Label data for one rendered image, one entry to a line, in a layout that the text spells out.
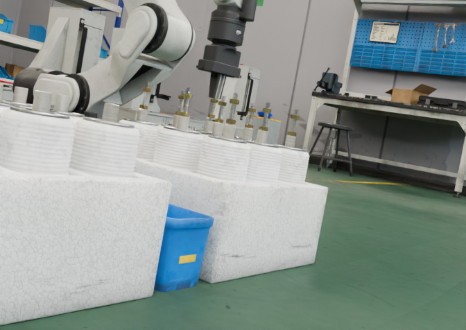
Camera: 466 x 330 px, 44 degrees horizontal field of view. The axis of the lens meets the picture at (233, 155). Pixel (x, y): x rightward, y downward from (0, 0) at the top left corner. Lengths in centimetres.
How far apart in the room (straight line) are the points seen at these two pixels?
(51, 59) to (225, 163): 261
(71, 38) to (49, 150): 286
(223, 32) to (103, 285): 76
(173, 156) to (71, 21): 257
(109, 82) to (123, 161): 93
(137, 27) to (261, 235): 76
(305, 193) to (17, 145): 67
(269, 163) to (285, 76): 586
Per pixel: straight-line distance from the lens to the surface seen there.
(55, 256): 76
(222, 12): 141
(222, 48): 140
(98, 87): 178
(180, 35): 166
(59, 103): 95
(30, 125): 75
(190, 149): 113
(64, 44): 363
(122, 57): 167
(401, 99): 586
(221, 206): 100
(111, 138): 82
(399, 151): 632
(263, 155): 115
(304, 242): 128
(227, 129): 109
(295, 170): 125
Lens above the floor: 28
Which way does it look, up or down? 3 degrees down
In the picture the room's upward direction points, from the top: 10 degrees clockwise
